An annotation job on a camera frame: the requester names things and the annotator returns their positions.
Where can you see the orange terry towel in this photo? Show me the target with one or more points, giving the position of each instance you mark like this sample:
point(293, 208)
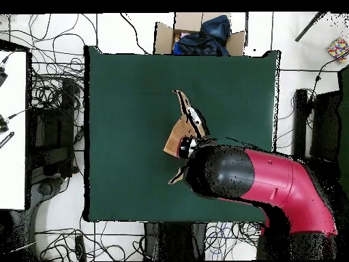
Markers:
point(182, 131)

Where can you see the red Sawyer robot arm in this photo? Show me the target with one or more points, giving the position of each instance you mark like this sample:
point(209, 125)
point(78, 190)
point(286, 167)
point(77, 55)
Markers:
point(272, 177)

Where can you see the dark green table cloth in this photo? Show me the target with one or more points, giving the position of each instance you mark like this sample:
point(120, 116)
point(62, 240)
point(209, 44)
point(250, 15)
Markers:
point(345, 122)
point(131, 82)

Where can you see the cardboard box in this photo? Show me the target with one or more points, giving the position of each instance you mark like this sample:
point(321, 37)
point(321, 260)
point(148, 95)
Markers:
point(163, 38)

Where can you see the pink and yellow garment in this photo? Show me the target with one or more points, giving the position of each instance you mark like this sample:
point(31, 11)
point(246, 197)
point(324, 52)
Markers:
point(183, 35)

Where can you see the dark blue garment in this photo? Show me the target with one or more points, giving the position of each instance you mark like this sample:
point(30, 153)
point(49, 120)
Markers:
point(212, 38)

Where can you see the black equipment stand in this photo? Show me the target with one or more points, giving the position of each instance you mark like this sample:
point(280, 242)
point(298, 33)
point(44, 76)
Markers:
point(325, 122)
point(54, 136)

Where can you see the black power strip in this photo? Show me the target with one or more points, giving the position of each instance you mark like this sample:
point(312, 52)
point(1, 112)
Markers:
point(80, 247)

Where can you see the black metal bar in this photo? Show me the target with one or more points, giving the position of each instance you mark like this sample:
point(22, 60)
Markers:
point(309, 27)

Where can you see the white table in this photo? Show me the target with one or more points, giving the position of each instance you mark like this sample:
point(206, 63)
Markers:
point(13, 163)

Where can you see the black ribbed strip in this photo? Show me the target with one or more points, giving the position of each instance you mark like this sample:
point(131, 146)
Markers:
point(6, 139)

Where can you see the multicoloured patterned bundle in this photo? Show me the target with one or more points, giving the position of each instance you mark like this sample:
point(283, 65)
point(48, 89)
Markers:
point(338, 47)

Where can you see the black connector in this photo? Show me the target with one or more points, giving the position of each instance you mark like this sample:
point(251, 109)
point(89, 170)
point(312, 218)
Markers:
point(2, 125)

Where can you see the black device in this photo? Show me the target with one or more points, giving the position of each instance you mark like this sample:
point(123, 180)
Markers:
point(2, 76)

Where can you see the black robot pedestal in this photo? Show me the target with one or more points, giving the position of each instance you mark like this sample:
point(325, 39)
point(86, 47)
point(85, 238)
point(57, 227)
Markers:
point(174, 240)

